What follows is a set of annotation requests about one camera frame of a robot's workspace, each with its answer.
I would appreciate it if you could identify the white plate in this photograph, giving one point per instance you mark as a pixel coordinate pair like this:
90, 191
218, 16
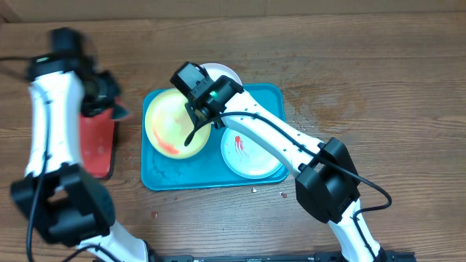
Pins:
216, 70

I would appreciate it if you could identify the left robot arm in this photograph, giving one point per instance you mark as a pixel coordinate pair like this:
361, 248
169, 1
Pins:
60, 199

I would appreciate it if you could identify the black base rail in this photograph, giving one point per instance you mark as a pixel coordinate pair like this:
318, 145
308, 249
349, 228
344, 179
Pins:
392, 256

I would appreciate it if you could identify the dark green sponge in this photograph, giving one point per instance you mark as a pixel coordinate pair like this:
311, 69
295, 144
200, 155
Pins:
119, 113

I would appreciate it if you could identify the dark red tray with water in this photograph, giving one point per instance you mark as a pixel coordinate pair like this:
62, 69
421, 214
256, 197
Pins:
98, 141

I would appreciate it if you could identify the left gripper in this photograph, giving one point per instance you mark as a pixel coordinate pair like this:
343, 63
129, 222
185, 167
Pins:
89, 108

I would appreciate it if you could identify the teal plastic tray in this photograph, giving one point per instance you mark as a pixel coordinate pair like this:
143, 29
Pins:
206, 169

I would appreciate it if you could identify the light blue plate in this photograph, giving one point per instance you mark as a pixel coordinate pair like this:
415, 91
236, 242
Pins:
247, 158

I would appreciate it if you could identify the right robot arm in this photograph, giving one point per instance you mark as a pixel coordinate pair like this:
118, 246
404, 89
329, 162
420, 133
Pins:
325, 177

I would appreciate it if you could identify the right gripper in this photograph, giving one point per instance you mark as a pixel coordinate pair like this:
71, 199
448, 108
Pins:
197, 115

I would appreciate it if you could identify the yellow-green plate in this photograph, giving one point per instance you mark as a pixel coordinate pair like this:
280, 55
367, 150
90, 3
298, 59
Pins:
167, 125

